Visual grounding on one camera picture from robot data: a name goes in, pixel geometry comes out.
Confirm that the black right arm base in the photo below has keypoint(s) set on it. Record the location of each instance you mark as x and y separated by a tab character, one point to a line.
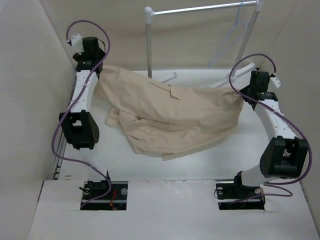
233	195

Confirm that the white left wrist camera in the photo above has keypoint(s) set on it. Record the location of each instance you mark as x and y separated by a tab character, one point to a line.
76	41

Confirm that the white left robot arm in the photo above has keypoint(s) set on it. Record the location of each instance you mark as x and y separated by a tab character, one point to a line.
78	125

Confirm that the beige trousers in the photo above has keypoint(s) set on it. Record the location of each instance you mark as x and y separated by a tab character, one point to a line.
165	120

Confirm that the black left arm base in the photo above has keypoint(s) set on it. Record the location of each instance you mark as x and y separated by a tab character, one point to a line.
104	195

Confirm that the white clothes rack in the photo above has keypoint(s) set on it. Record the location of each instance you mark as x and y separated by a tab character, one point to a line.
193	34

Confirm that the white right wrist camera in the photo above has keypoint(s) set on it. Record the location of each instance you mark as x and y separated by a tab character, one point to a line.
274	83

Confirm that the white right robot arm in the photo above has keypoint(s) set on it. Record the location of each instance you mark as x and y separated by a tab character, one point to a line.
285	154

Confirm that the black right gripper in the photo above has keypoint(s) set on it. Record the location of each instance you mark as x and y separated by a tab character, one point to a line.
244	90

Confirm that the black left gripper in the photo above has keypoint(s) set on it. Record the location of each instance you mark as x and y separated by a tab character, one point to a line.
78	56

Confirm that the light blue clothes hanger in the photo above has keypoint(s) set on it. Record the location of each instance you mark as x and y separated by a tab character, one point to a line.
233	36

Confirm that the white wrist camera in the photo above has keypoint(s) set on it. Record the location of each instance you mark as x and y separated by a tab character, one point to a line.
274	83
76	41

